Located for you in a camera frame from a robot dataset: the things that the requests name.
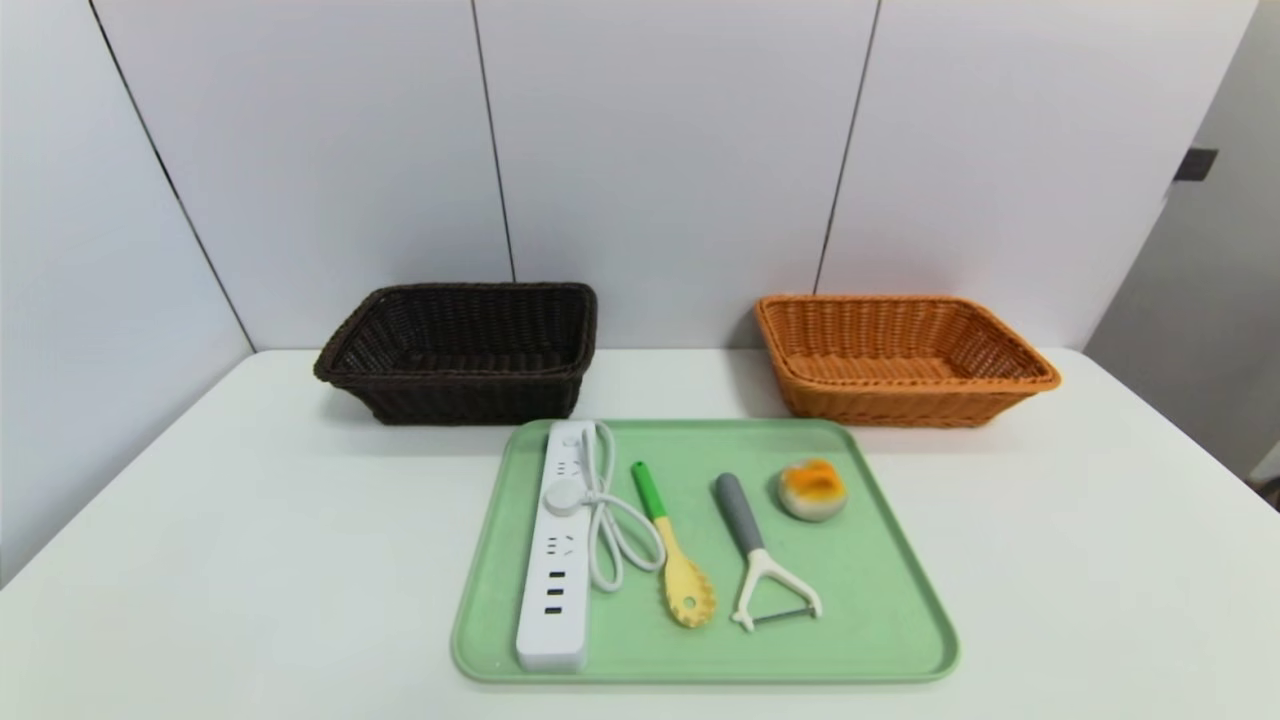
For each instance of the white power strip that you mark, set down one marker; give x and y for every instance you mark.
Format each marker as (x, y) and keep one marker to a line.
(552, 620)

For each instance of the dark brown wicker basket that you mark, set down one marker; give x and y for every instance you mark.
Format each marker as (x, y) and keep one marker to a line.
(460, 390)

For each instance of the orange wicker basket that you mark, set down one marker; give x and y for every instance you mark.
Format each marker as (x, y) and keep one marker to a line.
(900, 400)

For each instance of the round bun with orange topping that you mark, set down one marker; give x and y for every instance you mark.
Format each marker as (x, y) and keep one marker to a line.
(812, 492)

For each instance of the light green plastic tray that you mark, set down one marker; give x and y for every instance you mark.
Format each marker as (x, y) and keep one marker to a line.
(800, 620)

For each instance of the black wall bracket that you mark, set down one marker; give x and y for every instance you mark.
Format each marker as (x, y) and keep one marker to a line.
(1196, 164)

